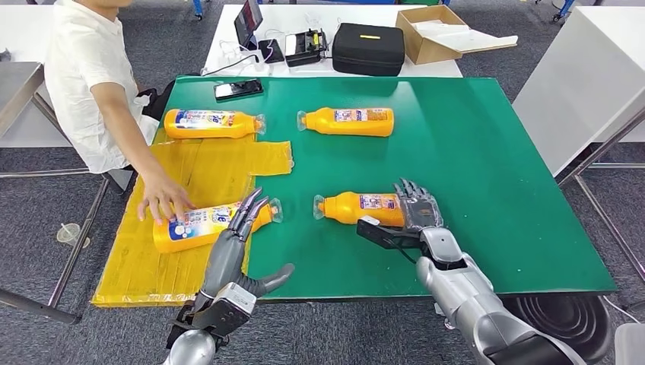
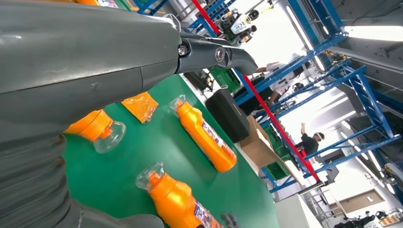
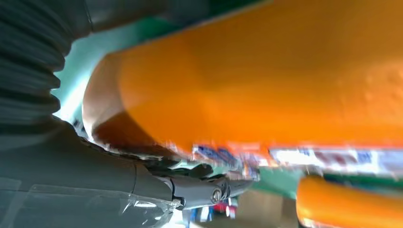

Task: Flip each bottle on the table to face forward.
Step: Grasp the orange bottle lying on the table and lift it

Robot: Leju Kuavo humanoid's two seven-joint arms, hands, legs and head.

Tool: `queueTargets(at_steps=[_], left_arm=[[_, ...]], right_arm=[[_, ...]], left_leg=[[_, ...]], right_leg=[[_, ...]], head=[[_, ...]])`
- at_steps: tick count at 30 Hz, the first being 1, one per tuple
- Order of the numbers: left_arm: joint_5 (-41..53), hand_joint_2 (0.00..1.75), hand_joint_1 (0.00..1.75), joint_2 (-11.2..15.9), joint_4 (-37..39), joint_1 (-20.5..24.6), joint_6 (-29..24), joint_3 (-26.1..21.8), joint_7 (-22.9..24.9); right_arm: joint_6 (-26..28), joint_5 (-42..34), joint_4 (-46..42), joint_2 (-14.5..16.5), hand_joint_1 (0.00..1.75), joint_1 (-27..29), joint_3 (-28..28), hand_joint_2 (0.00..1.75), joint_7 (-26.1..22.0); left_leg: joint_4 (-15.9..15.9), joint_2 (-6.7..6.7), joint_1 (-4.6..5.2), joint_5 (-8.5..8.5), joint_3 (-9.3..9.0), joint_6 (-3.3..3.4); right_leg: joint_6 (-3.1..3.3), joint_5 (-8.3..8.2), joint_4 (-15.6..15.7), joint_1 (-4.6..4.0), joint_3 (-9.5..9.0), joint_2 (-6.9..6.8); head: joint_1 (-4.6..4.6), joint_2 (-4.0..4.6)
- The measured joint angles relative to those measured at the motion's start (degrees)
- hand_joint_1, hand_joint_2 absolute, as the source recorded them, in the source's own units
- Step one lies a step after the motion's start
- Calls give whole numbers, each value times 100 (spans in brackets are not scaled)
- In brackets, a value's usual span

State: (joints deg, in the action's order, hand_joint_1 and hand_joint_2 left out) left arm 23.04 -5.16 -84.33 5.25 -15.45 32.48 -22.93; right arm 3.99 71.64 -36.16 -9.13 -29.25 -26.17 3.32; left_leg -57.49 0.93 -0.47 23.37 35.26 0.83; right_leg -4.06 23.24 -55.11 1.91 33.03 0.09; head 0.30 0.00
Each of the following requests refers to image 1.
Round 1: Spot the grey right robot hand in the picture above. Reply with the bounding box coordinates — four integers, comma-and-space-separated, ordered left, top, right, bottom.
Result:
392, 179, 445, 233

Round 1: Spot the person's right hand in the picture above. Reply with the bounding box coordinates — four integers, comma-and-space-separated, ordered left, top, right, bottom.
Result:
137, 168, 198, 226

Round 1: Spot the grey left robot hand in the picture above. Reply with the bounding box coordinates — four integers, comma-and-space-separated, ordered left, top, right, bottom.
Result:
200, 186, 297, 300

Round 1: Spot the orange detergent bottle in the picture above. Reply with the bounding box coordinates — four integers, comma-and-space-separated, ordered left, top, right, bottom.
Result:
164, 108, 266, 141
296, 106, 396, 138
312, 191, 407, 227
152, 197, 284, 255

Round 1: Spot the yellow taped board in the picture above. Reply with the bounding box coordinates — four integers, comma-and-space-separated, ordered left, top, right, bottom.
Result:
91, 128, 295, 308

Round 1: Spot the clear plastic cup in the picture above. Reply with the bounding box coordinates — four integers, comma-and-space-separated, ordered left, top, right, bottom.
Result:
56, 223, 92, 250

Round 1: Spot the black smartphone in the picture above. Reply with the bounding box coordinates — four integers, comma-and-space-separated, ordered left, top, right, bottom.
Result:
213, 78, 265, 103

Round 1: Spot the cardboard box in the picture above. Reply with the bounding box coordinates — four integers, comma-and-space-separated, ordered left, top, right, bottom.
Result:
395, 5, 469, 66

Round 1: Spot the person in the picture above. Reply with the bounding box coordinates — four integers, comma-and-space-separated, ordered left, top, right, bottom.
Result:
43, 0, 198, 225

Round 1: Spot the white power strip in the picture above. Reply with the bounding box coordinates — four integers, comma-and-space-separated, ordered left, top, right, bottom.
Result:
219, 50, 273, 78

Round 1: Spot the black zippered case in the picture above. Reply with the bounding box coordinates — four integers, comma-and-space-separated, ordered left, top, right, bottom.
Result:
331, 22, 407, 78

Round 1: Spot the white foam sheet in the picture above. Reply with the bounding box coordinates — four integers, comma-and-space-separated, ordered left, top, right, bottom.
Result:
413, 20, 519, 55

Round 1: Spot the small dark phone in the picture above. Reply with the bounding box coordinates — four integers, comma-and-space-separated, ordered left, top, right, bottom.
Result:
258, 38, 286, 65

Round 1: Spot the black round stool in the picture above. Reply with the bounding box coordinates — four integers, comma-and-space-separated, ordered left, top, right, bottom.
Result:
443, 294, 613, 363

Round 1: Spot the black label printer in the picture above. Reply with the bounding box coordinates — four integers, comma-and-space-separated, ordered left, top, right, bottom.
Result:
284, 28, 329, 68

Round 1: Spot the tablet on stand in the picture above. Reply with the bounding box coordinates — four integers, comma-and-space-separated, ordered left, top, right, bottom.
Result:
234, 0, 265, 52

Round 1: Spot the white table with metal legs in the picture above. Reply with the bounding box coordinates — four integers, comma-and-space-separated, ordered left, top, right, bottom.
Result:
512, 5, 645, 286

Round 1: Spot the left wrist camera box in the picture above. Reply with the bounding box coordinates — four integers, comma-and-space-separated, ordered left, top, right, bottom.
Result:
189, 281, 258, 338

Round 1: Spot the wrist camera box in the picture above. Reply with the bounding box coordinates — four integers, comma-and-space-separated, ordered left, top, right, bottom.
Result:
189, 281, 258, 338
355, 215, 424, 252

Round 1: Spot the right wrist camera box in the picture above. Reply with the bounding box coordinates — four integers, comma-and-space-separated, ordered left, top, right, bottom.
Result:
355, 215, 424, 252

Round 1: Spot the black cable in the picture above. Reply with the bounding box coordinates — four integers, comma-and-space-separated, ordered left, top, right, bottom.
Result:
201, 52, 260, 77

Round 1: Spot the steel frame table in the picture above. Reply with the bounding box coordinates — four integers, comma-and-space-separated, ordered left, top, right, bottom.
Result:
0, 61, 127, 326

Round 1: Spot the white floor cable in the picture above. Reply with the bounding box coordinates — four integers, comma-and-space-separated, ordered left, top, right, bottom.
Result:
602, 297, 645, 329

